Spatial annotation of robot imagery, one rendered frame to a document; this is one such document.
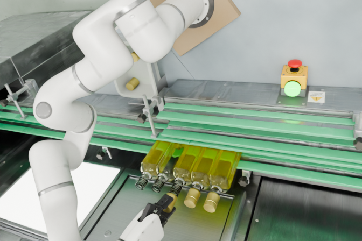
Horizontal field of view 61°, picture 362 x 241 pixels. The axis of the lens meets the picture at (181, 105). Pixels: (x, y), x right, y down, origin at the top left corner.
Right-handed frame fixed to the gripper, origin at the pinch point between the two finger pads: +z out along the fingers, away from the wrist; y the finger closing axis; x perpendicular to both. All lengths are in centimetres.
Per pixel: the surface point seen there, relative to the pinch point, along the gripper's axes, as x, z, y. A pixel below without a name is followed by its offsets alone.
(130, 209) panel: 18.4, -0.6, -13.2
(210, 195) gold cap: -9.5, 8.2, 1.7
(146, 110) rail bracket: 19.2, 17.6, 15.5
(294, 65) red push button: -18, 44, 26
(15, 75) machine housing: 106, 15, 11
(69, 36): 116, 56, 13
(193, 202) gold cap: -6.3, 4.4, 0.9
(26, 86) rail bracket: 83, 10, 14
